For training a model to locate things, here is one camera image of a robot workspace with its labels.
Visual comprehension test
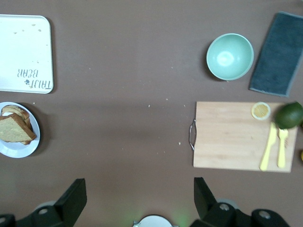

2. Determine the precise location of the brown bread slice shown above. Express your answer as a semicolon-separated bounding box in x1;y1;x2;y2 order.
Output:
0;113;38;143

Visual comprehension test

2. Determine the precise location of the wooden cutting board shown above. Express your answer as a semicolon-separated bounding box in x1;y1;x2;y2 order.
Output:
189;101;298;173

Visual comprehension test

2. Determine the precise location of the mint green bowl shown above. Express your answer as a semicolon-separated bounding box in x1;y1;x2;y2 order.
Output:
206;33;255;81

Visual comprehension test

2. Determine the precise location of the green avocado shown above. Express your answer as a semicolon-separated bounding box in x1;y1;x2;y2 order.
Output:
274;101;303;130

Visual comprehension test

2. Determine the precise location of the dark grey cloth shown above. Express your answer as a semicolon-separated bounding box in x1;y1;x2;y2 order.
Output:
249;11;303;97

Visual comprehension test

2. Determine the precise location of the toast with fried egg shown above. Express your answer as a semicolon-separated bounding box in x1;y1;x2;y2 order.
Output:
1;105;33;145

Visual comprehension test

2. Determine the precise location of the lemon slice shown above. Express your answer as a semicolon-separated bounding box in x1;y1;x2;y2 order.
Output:
251;102;271;121

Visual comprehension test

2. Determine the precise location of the pale blue round plate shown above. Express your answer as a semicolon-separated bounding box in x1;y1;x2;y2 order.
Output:
0;102;41;158

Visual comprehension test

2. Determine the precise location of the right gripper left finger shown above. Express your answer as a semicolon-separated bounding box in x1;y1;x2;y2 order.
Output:
16;178;88;227

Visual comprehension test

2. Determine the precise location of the yellow plastic fork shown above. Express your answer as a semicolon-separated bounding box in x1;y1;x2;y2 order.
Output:
276;128;289;169

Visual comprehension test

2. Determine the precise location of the yellow plastic knife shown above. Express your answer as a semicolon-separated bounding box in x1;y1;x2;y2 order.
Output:
259;122;277;171

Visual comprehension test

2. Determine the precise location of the cream bear print tray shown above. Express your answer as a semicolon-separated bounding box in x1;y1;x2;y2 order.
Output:
0;14;54;95

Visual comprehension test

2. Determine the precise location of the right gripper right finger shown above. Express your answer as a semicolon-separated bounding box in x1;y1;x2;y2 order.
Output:
191;177;239;227

